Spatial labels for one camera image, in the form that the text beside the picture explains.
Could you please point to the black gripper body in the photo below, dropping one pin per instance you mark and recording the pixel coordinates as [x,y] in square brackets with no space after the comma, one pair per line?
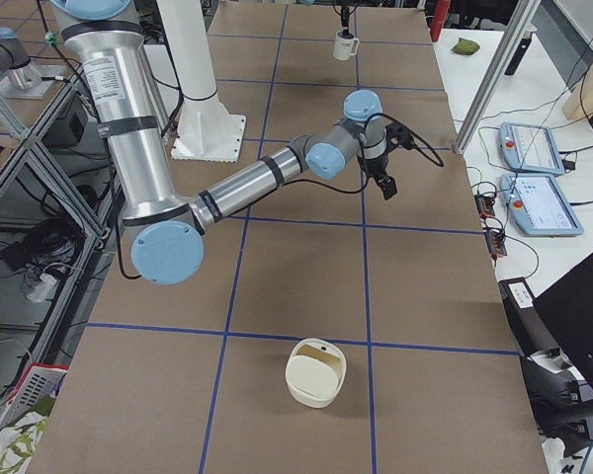
[344,18]
[377,168]

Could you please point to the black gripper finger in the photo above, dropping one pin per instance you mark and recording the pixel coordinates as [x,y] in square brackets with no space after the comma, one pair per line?
[388,187]

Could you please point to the white mug with handle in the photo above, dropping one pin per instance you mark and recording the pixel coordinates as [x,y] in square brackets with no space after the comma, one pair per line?
[345,45]

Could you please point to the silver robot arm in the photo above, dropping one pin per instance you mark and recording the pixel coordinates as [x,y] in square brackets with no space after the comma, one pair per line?
[167,228]

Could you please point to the red cylinder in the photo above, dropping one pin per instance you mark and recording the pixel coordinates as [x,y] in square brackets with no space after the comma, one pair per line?
[440,16]

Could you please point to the green bean bag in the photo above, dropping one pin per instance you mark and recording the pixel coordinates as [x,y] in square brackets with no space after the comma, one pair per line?
[465,47]

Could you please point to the upper teach pendant tablet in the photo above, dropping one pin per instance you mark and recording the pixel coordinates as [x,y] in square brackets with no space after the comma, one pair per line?
[529,148]

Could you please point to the teach pendant tablet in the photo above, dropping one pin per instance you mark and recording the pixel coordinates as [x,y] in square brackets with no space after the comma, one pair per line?
[529,148]
[537,205]

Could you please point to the lower teach pendant tablet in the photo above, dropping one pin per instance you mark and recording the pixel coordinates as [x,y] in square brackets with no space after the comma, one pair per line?
[537,205]

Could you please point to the brown table mat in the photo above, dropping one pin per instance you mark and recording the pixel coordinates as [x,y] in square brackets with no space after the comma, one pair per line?
[190,378]

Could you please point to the cream oval bin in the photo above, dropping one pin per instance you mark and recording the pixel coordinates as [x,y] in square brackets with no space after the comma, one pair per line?
[315,372]

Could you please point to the black laptop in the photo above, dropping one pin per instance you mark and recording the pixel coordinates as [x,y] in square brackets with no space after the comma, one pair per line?
[566,309]

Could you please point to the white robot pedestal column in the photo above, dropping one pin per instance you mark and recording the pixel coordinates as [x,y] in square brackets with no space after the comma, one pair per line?
[206,129]

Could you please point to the aluminium frame post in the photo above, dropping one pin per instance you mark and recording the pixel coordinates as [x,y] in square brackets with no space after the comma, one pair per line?
[521,18]

